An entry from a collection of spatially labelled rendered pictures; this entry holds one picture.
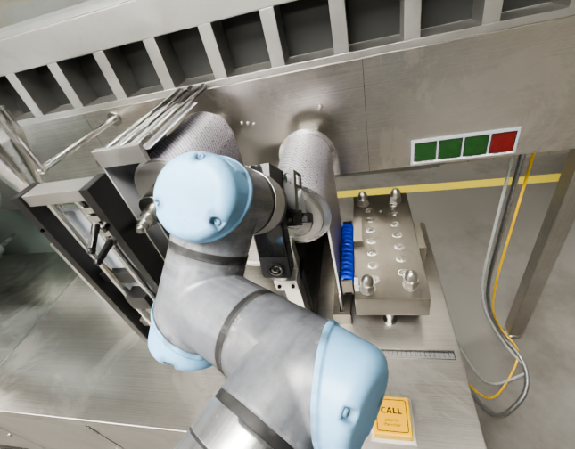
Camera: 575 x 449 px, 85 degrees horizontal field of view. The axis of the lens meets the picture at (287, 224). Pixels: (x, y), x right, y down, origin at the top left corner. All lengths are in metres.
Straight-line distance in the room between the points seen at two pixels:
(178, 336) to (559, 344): 1.91
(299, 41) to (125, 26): 0.42
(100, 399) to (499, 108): 1.22
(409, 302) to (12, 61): 1.20
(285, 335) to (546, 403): 1.71
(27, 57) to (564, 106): 1.35
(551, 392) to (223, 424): 1.77
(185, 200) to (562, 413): 1.79
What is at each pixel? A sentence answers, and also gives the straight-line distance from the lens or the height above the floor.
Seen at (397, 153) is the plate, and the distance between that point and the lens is 0.92.
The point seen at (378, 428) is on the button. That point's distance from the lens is 0.74.
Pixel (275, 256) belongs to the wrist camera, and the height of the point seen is 1.32.
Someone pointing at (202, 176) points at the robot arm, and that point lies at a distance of 0.25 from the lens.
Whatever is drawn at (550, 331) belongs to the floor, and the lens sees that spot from 2.08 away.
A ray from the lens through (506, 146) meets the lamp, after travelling 0.98.
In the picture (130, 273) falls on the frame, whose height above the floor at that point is 1.24.
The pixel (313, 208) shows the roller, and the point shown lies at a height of 1.28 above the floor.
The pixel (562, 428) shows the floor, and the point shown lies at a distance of 1.86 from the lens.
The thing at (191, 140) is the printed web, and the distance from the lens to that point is 0.72.
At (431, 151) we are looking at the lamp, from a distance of 0.93.
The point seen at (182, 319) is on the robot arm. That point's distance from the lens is 0.28.
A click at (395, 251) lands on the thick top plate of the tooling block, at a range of 0.84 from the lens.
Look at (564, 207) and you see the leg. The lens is 1.41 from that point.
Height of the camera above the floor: 1.63
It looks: 38 degrees down
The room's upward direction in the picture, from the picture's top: 16 degrees counter-clockwise
